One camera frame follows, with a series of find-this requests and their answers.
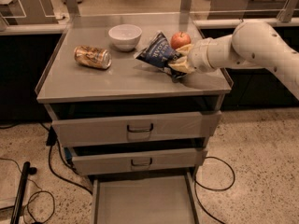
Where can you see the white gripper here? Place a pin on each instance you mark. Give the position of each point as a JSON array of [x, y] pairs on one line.
[[197, 57]]

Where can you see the blue chip bag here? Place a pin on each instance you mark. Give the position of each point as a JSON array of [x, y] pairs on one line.
[[159, 54]]

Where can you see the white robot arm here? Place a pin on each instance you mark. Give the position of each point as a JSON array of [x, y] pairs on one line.
[[253, 44]]

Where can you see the top grey drawer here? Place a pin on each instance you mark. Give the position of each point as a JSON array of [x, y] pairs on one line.
[[131, 129]]

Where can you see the grey drawer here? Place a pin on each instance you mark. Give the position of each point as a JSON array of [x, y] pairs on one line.
[[156, 199], [131, 129], [139, 161]]

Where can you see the grey drawer cabinet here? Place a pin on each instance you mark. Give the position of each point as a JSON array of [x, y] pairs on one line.
[[128, 87]]

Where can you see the bottom grey drawer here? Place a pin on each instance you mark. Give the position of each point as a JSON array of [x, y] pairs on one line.
[[156, 199]]

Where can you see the middle grey drawer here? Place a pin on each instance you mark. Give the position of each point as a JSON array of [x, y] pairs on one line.
[[139, 161]]

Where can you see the red apple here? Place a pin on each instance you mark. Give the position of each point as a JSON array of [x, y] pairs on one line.
[[180, 39]]

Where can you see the white ceramic bowl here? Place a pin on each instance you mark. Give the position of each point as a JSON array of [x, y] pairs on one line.
[[125, 37]]

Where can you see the grey background desk right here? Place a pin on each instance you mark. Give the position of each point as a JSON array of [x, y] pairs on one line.
[[244, 9]]

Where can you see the gold soda can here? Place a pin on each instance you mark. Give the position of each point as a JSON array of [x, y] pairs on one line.
[[93, 57]]

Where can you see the grey background cabinet left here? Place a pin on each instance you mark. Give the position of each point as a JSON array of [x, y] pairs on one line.
[[21, 12]]

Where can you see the black floor stand bar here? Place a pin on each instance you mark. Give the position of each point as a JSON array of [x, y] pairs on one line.
[[27, 170]]

